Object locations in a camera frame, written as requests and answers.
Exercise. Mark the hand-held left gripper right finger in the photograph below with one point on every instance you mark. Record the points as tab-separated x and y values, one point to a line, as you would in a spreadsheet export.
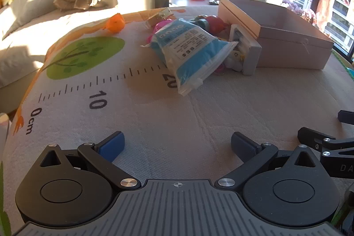
244	146

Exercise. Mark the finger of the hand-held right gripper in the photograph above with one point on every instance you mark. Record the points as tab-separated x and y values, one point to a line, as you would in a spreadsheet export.
347	117
309	135

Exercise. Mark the pink potted flowers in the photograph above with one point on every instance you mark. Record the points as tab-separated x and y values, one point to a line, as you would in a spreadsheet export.
300	12

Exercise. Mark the beige plastic toy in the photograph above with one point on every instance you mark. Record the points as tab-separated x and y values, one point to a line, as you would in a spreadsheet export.
156	17

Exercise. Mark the orange perforated toy ball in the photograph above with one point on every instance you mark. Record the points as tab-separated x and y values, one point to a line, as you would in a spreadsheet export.
114	23

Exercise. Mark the blue and white plastic packet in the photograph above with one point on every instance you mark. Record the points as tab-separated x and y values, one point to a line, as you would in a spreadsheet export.
188	59

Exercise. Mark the cream sofa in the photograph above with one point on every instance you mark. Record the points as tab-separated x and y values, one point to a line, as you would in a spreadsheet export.
33	28

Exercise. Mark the small white box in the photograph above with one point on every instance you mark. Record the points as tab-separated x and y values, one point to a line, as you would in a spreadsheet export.
251	59

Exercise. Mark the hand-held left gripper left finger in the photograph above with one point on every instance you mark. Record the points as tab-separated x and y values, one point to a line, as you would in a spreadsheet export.
113	146

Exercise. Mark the red and teal toy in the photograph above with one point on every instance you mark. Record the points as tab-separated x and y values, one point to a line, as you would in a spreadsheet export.
217	24

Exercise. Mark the pink plastic toy strainer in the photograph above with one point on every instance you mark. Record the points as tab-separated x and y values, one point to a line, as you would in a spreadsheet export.
163	25

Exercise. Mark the pale cardboard box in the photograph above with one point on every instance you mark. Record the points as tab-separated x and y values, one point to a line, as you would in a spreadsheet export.
290	50

